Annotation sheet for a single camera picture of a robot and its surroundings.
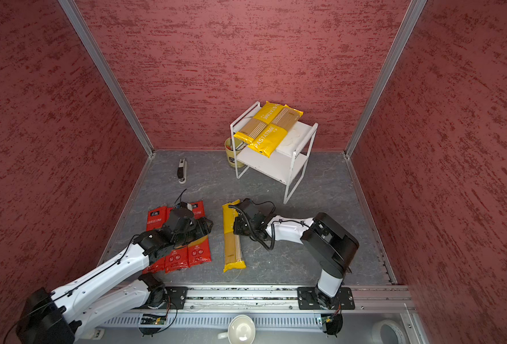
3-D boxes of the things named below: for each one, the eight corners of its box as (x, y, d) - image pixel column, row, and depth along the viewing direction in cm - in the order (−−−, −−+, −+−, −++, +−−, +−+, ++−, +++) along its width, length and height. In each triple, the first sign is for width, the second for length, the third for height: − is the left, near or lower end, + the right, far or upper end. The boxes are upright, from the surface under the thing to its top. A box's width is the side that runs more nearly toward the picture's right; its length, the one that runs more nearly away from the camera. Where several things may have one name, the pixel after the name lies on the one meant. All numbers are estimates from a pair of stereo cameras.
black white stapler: (179, 184, 108) (176, 179, 105) (179, 163, 117) (177, 158, 114) (186, 183, 108) (184, 178, 105) (186, 162, 117) (184, 157, 114)
